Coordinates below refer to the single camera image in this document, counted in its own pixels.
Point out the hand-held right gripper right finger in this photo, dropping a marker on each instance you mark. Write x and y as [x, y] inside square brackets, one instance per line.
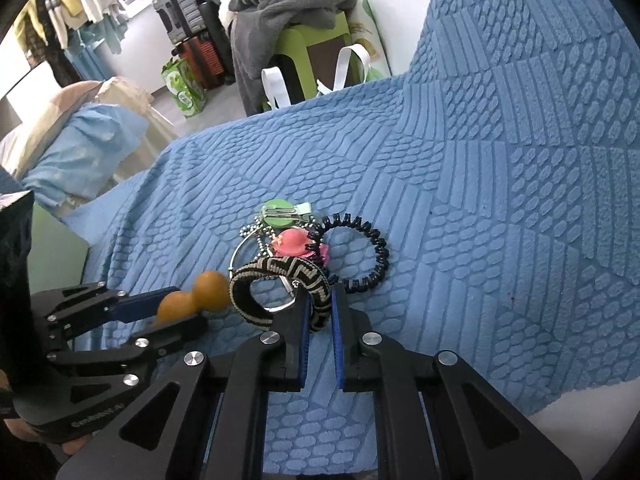
[339, 350]

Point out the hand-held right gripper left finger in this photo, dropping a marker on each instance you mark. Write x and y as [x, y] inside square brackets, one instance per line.
[302, 350]

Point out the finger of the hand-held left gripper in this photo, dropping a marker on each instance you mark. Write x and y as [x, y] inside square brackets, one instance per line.
[175, 332]
[135, 305]

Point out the light green box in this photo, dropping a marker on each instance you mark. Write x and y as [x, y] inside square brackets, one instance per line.
[55, 245]

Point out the pink hair clip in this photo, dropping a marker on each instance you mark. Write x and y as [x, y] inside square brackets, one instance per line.
[292, 240]

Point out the green hair clip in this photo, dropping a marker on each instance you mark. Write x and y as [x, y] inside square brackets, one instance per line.
[277, 212]

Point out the person's left hand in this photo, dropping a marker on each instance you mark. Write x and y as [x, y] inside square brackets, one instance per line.
[20, 432]

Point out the blue and beige bedding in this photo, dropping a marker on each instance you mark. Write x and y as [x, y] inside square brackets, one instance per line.
[85, 145]

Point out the cream bed skirt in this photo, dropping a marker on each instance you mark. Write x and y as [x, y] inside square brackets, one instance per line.
[135, 125]

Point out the blue textured blanket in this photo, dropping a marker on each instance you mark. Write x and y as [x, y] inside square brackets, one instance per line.
[475, 185]

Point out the beige pillow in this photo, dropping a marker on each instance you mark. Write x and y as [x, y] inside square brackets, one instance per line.
[45, 110]

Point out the green shopping bag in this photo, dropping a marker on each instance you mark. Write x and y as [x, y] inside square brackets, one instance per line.
[182, 87]

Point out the white cabinet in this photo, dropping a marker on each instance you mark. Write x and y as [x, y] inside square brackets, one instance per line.
[30, 90]

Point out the orange suitcase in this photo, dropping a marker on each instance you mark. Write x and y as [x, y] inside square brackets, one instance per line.
[200, 57]

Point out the white tote bag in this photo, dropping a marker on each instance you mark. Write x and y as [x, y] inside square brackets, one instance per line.
[272, 82]

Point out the black suitcase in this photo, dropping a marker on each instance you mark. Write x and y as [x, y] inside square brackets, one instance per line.
[217, 40]

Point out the grey suitcase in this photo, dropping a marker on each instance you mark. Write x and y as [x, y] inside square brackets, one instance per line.
[182, 7]

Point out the green plastic stool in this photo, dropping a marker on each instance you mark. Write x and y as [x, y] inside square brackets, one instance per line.
[295, 40]

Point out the grey fleece garment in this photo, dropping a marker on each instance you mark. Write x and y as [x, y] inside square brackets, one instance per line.
[280, 15]

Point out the green dotted white board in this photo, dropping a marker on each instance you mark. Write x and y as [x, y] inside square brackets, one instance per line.
[370, 25]

